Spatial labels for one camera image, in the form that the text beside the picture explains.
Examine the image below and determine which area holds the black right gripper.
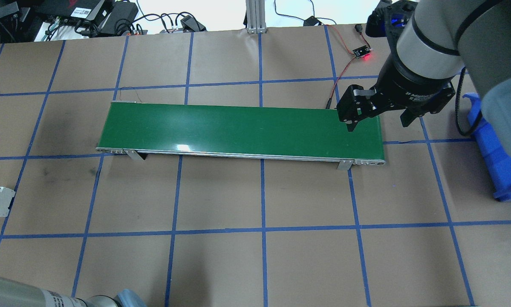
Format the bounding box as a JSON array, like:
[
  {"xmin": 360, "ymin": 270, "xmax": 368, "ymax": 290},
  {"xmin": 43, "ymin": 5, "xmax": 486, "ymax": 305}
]
[{"xmin": 337, "ymin": 55, "xmax": 456, "ymax": 132}]

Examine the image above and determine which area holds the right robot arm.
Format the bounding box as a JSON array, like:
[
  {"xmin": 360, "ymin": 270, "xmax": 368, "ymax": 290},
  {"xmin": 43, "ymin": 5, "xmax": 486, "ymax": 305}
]
[{"xmin": 337, "ymin": 0, "xmax": 511, "ymax": 156}]

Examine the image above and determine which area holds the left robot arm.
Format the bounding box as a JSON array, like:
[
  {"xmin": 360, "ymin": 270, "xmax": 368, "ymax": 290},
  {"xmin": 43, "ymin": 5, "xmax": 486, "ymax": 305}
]
[{"xmin": 0, "ymin": 186, "xmax": 146, "ymax": 307}]

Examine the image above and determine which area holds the small sensor board red LED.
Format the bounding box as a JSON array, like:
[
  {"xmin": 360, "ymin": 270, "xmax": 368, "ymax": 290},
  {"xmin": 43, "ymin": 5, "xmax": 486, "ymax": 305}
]
[{"xmin": 352, "ymin": 45, "xmax": 372, "ymax": 61}]

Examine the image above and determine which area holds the green conveyor belt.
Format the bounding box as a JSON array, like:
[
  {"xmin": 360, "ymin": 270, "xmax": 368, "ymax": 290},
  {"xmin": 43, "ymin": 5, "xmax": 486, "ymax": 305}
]
[{"xmin": 95, "ymin": 101, "xmax": 386, "ymax": 169}]

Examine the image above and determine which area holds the blue plastic bin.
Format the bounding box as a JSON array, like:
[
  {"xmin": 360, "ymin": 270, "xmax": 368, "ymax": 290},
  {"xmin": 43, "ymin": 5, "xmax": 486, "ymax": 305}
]
[{"xmin": 471, "ymin": 117, "xmax": 511, "ymax": 202}]

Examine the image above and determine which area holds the black power adapter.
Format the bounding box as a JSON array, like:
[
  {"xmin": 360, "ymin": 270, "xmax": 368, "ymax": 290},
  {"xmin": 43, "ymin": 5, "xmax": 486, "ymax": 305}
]
[{"xmin": 180, "ymin": 15, "xmax": 207, "ymax": 32}]

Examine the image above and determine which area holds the red black sensor wire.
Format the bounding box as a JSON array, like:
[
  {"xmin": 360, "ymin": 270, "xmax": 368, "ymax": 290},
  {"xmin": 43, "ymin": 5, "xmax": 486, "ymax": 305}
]
[{"xmin": 325, "ymin": 24, "xmax": 372, "ymax": 110}]

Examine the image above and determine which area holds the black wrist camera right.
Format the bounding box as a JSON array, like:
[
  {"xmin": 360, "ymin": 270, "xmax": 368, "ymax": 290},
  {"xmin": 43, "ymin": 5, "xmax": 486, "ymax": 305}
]
[{"xmin": 365, "ymin": 0, "xmax": 418, "ymax": 39}]

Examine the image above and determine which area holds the aluminium frame post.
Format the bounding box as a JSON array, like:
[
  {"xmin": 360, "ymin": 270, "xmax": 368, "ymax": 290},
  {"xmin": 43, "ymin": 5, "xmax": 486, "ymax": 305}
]
[{"xmin": 245, "ymin": 0, "xmax": 267, "ymax": 34}]

